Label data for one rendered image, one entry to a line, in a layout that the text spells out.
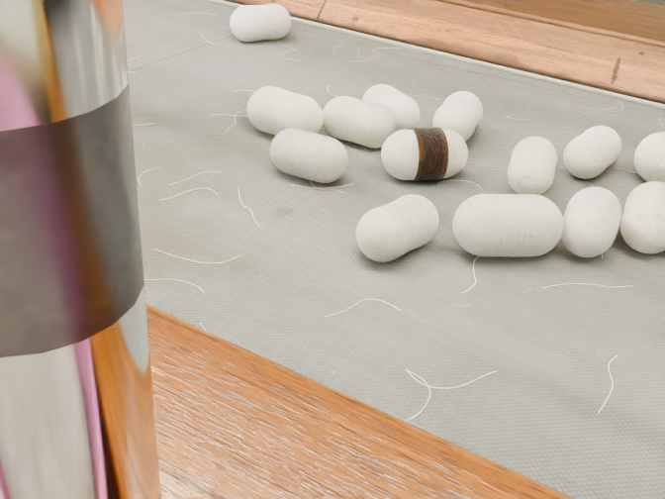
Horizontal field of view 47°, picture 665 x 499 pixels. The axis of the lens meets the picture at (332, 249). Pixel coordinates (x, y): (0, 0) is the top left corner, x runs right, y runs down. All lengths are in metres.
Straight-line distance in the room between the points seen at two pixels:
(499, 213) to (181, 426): 0.13
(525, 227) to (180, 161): 0.14
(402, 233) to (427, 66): 0.21
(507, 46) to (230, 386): 0.33
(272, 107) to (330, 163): 0.05
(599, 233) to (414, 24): 0.24
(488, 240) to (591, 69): 0.21
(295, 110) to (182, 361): 0.17
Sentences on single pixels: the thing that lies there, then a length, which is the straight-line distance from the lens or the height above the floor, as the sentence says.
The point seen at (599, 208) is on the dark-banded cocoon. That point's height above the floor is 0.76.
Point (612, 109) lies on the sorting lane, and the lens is 0.42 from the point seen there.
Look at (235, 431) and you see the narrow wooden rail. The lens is 0.16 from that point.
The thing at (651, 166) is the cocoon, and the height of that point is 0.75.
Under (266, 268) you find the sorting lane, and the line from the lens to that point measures 0.24.
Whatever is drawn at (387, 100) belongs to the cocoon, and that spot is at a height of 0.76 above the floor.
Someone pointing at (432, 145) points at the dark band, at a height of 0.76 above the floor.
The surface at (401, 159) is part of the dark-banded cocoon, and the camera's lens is 0.29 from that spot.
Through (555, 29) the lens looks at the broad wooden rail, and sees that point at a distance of 0.46.
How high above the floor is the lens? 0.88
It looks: 32 degrees down
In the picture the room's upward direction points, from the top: 5 degrees clockwise
